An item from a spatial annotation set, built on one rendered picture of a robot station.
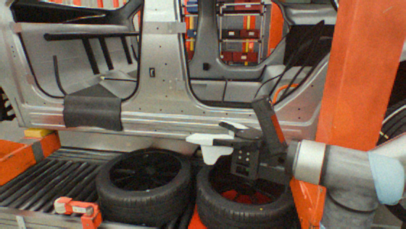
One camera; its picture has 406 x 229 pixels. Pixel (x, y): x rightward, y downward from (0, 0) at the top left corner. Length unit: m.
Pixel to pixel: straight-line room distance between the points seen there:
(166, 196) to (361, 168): 1.25
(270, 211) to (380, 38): 0.97
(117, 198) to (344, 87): 1.30
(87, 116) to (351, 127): 1.53
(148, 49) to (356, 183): 1.30
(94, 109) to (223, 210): 1.07
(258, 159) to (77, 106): 1.54
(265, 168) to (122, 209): 1.22
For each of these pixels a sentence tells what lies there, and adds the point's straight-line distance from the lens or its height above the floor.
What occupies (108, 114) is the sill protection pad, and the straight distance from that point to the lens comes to 1.72.
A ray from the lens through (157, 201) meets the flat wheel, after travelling 1.54.
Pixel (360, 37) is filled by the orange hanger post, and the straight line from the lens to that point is 0.92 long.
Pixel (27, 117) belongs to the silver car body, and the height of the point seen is 0.83.
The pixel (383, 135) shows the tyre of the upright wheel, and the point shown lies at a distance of 1.40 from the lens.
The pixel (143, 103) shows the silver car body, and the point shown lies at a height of 0.99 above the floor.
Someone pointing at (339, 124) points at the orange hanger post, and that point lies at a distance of 0.97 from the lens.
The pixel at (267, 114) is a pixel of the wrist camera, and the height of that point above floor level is 1.30.
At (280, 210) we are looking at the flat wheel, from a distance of 1.47.
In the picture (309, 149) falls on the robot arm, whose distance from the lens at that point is 0.45.
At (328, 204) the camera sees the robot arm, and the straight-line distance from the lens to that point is 0.50.
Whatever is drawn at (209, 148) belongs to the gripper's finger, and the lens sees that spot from 0.46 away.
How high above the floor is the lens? 1.44
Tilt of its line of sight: 20 degrees down
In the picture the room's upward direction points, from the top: straight up
